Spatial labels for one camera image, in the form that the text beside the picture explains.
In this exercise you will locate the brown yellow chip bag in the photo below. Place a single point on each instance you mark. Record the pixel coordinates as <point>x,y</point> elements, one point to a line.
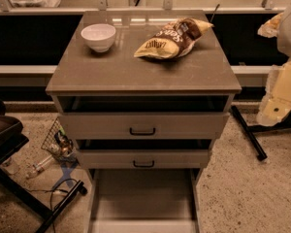
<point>175,39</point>

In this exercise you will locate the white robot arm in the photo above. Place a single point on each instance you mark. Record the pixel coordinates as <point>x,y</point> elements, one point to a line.
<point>276,103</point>

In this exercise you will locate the grey drawer cabinet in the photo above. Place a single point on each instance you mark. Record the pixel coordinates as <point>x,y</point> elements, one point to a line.
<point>119,82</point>

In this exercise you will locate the open bottom drawer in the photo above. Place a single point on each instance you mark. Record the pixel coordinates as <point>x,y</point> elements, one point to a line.
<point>143,201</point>

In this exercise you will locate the white ceramic bowl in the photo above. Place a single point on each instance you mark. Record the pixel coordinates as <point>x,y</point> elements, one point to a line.
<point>99,37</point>

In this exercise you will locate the clear plastic bottle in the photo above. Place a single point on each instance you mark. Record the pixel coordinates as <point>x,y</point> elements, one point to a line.
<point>40,167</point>

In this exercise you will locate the black metal stand left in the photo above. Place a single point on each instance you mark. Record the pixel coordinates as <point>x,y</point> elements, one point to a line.
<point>49,187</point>

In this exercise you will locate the black metal stand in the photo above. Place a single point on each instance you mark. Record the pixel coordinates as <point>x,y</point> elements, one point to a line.
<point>49,187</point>
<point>250,130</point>

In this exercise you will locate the black metal stand right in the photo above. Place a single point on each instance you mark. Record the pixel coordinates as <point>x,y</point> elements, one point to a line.
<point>250,130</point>

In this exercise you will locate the top drawer with black handle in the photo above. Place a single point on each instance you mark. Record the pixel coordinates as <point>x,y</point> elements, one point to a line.
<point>124,126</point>

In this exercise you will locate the drawer with black handle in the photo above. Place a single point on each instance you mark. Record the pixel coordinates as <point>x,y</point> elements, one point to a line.
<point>124,126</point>
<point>149,159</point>

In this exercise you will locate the middle drawer with black handle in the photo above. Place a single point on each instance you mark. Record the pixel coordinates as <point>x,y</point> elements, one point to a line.
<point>149,159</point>

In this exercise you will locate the wire mesh basket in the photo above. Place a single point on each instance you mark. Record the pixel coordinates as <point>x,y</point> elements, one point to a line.
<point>58,144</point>

